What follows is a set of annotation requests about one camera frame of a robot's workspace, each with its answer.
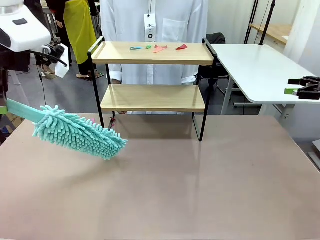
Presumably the black pole stand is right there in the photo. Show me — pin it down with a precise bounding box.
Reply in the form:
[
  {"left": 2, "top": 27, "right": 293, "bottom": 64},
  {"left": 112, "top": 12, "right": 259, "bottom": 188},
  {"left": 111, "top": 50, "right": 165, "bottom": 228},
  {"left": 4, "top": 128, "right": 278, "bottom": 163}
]
[{"left": 258, "top": 0, "right": 277, "bottom": 47}]

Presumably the salmon paper scrap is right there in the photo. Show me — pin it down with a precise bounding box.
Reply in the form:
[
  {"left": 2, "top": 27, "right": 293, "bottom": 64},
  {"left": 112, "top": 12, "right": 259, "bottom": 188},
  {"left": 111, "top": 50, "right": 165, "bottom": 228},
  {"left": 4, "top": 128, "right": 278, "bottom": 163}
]
[{"left": 152, "top": 44, "right": 168, "bottom": 54}]

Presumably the person in white shirt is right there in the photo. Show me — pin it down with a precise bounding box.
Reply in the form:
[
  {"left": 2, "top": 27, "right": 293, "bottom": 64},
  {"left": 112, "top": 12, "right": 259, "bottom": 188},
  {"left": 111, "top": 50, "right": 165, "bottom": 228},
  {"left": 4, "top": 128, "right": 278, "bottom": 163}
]
[{"left": 99, "top": 0, "right": 210, "bottom": 115}]

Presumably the white side table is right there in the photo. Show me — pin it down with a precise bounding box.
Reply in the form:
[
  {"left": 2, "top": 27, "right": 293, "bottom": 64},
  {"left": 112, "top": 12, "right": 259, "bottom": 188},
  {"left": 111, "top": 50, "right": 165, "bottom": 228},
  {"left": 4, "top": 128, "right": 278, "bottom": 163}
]
[{"left": 209, "top": 43, "right": 320, "bottom": 121}]

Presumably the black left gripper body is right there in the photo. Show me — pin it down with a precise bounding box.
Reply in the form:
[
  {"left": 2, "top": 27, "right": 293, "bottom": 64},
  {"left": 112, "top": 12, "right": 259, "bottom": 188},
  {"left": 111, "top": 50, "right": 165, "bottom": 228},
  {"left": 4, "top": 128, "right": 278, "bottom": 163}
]
[{"left": 0, "top": 49, "right": 31, "bottom": 73}]

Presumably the white name badge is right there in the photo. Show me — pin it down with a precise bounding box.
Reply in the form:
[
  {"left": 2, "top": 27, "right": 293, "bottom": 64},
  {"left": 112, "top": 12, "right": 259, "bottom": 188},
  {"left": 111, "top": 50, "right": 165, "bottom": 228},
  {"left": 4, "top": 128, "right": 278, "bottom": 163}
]
[{"left": 143, "top": 13, "right": 157, "bottom": 43}]

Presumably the thin black hanging cable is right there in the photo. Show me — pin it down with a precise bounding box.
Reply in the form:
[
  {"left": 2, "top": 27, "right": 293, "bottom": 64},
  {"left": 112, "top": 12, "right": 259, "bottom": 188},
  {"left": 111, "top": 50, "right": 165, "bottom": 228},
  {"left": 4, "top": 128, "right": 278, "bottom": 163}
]
[{"left": 36, "top": 64, "right": 48, "bottom": 106}]

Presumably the black tripod stand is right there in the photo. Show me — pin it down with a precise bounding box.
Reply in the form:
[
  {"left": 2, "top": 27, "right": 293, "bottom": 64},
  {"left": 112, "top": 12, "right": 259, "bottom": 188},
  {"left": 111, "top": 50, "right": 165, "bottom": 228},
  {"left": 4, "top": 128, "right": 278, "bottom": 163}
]
[{"left": 243, "top": 0, "right": 261, "bottom": 45}]

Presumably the brown cardboard box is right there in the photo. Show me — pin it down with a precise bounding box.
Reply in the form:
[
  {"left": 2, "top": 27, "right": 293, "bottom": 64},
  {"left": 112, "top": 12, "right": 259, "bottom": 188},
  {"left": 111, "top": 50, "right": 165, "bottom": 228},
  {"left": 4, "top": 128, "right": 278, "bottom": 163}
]
[{"left": 7, "top": 113, "right": 26, "bottom": 126}]

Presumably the wooden background desk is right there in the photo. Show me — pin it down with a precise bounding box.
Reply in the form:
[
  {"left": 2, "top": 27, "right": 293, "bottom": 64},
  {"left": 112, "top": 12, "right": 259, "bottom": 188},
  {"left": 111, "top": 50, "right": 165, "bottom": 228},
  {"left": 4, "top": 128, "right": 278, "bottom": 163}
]
[{"left": 248, "top": 23, "right": 293, "bottom": 46}]

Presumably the black frame wooden two-tier shelf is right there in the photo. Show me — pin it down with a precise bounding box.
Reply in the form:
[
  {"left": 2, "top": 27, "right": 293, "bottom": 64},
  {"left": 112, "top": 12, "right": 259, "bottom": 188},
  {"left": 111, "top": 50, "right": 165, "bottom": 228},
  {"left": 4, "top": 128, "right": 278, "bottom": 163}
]
[{"left": 87, "top": 36, "right": 218, "bottom": 143}]

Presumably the teal microfibre duster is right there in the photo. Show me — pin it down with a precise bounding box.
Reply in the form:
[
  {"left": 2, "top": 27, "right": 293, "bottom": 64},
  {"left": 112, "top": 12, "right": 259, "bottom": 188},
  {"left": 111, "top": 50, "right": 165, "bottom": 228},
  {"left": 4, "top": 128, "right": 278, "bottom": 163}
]
[{"left": 6, "top": 98, "right": 129, "bottom": 162}]

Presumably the black mechanical device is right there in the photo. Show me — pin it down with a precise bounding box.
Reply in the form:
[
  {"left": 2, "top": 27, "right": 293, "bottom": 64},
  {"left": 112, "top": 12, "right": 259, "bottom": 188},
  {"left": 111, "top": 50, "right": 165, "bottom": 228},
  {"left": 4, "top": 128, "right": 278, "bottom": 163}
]
[{"left": 37, "top": 37, "right": 66, "bottom": 66}]

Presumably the black office chair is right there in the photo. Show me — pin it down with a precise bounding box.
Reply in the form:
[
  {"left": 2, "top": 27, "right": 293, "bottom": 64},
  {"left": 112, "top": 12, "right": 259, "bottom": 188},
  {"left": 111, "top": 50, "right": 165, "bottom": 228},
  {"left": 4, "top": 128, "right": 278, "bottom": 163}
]
[{"left": 197, "top": 32, "right": 237, "bottom": 97}]

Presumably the person in yellow apron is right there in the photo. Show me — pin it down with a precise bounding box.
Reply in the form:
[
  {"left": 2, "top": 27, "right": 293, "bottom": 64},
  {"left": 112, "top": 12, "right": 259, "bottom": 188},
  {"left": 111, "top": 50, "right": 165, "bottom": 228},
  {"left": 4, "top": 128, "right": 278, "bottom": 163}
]
[{"left": 53, "top": 0, "right": 101, "bottom": 82}]

